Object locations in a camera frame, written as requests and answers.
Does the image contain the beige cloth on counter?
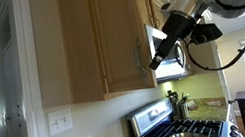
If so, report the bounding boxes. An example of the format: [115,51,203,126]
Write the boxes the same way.
[204,96,223,110]

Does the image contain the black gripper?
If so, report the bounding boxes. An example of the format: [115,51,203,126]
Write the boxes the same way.
[140,8,205,72]

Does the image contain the small wooden cabinet door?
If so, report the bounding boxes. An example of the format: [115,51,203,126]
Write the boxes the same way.
[135,0,156,31]
[149,0,170,33]

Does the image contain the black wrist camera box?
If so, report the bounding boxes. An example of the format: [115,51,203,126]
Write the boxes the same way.
[188,20,225,47]

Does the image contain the wooden cabinet body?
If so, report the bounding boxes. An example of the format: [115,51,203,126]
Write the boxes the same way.
[23,0,111,112]

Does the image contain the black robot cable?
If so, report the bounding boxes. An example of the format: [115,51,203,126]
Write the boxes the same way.
[178,0,245,77]

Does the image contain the silver cabinet door handle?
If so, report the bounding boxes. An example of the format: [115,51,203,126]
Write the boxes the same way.
[132,38,148,77]

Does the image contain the silver utensil canister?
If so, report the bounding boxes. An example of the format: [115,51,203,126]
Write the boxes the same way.
[174,92,194,120]

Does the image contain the stainless steel gas stove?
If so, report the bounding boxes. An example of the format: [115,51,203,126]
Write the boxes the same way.
[123,85,244,137]

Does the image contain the white light switch plate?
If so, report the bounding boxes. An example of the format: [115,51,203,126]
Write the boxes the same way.
[46,107,76,137]

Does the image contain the stainless steel LG microwave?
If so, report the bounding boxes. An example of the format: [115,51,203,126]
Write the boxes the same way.
[144,17,195,85]

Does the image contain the granite countertop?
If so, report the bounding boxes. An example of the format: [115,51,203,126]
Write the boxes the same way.
[183,93,231,129]

